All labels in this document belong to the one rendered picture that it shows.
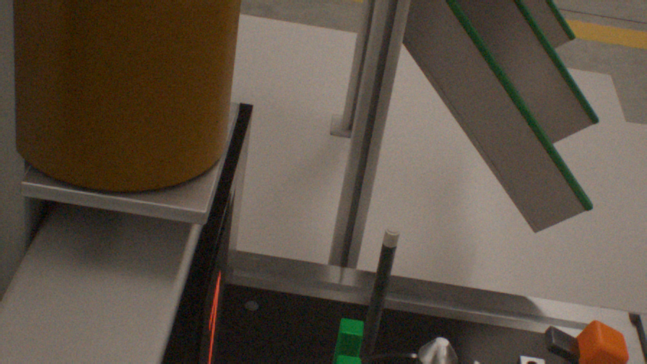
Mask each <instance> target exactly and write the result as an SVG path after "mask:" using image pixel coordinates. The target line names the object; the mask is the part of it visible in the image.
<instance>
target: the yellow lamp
mask: <svg viewBox="0 0 647 364"><path fill-rule="evenodd" d="M240 5H241V0H13V18H14V94H15V133H16V151H18V153H19V154H20V155H21V157H22V158H24V159H25V160H26V161H28V162H29V164H31V165H32V166H33V167H35V168H37V169H38V170H40V171H42V172H44V173H46V174H48V175H49V176H51V177H53V178H56V179H59V180H60V181H64V182H67V183H70V184H72V185H75V186H81V187H85V188H89V189H96V190H104V191H147V190H153V189H161V188H165V187H168V186H173V185H176V184H179V183H182V182H184V181H187V180H189V179H192V178H194V177H196V176H198V175H200V174H201V173H203V172H204V171H205V170H208V169H209V168H211V167H212V166H213V165H214V164H215V163H216V162H217V161H218V160H219V159H220V157H221V155H222V153H223V151H224V149H225V146H226V139H227V126H228V119H229V112H230V99H231V92H232V85H233V72H234V65H235V52H236V45H237V38H238V25H239V18H240Z"/></svg>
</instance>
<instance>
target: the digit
mask: <svg viewBox="0 0 647 364"><path fill-rule="evenodd" d="M234 198H235V191H234V194H233V199H232V202H231V205H230V210H229V213H228V216H227V221H226V224H225V229H224V232H223V235H222V240H221V243H220V247H219V251H218V254H217V258H216V262H215V265H214V269H213V272H212V278H211V280H210V283H209V289H208V291H207V296H206V300H205V307H204V320H203V328H202V336H201V349H200V356H199V364H214V359H215V356H216V353H217V342H218V336H219V329H220V317H221V310H222V299H223V292H224V286H225V274H226V267H227V255H228V249H229V242H230V230H231V224H232V217H233V205H234Z"/></svg>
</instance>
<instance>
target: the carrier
mask: <svg viewBox="0 0 647 364"><path fill-rule="evenodd" d="M399 235H400V229H398V227H396V226H393V225H391V226H388V227H386V229H385V233H384V237H383V242H382V246H381V252H380V256H379V260H378V266H377V270H376V274H375V280H374V284H373V290H372V294H371V298H370V304H369V305H363V304H359V303H350V302H345V301H340V300H332V299H327V298H318V297H313V296H308V295H300V294H295V293H290V292H281V291H276V290H267V289H263V288H257V287H249V286H244V285H236V284H232V288H231V292H230V297H229V301H228V304H227V310H226V313H225V318H224V322H223V325H222V331H221V334H220V340H219V343H218V346H217V353H216V356H215V359H214V364H516V363H517V361H518V357H519V356H525V357H531V358H539V359H543V360H544V361H545V364H563V363H564V362H565V361H566V360H565V359H563V358H561V357H560V356H558V355H556V354H554V353H552V352H550V351H548V350H547V346H546V340H545V335H544V333H542V332H537V331H529V330H523V329H515V328H510V327H505V326H496V325H492V324H483V323H478V322H473V321H465V320H459V319H454V318H446V317H441V316H432V315H427V314H423V313H414V312H409V311H400V310H396V309H390V308H384V307H383V306H384V303H385V299H386V293H387V289H388V284H389V280H390V276H391V270H392V267H393V263H394V257H395V254H396V248H397V244H398V241H399Z"/></svg>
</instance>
